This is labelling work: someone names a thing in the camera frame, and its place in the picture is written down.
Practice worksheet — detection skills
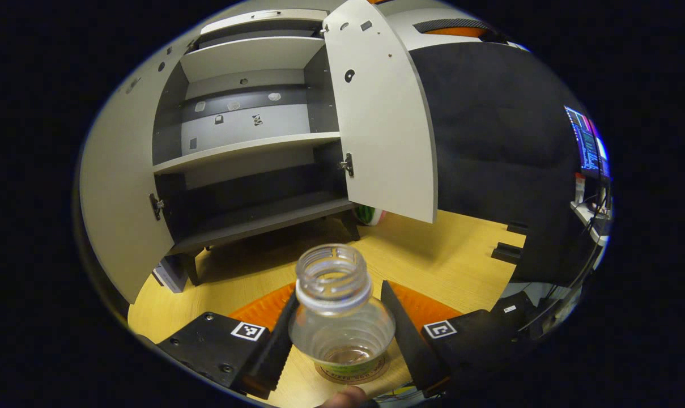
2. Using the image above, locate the computer monitor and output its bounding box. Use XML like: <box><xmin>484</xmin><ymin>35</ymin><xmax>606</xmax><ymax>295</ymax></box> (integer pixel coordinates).
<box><xmin>564</xmin><ymin>105</ymin><xmax>610</xmax><ymax>181</ymax></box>

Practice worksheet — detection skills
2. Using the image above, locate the black backdrop cloth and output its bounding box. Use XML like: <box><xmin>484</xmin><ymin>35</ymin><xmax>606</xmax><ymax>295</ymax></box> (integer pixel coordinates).
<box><xmin>407</xmin><ymin>42</ymin><xmax>598</xmax><ymax>284</ymax></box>

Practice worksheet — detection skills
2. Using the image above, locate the white side table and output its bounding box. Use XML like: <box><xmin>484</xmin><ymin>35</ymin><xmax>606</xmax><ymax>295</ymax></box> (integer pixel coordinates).
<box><xmin>569</xmin><ymin>173</ymin><xmax>612</xmax><ymax>250</ymax></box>

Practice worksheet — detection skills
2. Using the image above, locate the white and grey cabinet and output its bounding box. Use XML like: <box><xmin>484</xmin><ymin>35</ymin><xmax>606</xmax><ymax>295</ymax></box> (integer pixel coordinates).
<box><xmin>150</xmin><ymin>8</ymin><xmax>361</xmax><ymax>287</ymax></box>

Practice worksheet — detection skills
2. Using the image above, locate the round brown coaster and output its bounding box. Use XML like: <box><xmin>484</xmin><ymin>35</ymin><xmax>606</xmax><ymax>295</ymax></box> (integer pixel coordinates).
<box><xmin>314</xmin><ymin>351</ymin><xmax>391</xmax><ymax>386</ymax></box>

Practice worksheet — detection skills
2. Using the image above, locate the watermelon slice toy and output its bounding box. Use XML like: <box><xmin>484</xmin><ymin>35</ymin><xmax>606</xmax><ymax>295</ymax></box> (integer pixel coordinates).
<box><xmin>354</xmin><ymin>205</ymin><xmax>387</xmax><ymax>226</ymax></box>

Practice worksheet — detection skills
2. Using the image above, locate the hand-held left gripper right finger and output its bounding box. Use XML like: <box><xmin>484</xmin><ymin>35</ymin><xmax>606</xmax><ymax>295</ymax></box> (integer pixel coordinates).
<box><xmin>380</xmin><ymin>279</ymin><xmax>534</xmax><ymax>397</ymax></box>

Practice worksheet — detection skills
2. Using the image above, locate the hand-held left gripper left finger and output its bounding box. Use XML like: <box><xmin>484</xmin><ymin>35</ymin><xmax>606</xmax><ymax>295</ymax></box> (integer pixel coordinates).
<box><xmin>156</xmin><ymin>282</ymin><xmax>300</xmax><ymax>400</ymax></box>

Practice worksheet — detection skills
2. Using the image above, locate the white cabinet drawer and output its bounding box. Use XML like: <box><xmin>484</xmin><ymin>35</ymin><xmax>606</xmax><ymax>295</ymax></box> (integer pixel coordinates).
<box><xmin>199</xmin><ymin>8</ymin><xmax>329</xmax><ymax>36</ymax></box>

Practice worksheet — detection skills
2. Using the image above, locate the white cabinet door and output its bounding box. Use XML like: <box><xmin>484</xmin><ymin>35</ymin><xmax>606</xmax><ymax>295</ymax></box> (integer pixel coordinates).
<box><xmin>322</xmin><ymin>0</ymin><xmax>438</xmax><ymax>224</ymax></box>
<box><xmin>79</xmin><ymin>42</ymin><xmax>198</xmax><ymax>305</ymax></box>

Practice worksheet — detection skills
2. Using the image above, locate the clear plastic bottle green label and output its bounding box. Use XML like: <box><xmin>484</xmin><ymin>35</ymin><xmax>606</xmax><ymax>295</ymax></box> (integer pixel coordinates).
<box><xmin>288</xmin><ymin>244</ymin><xmax>397</xmax><ymax>369</ymax></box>

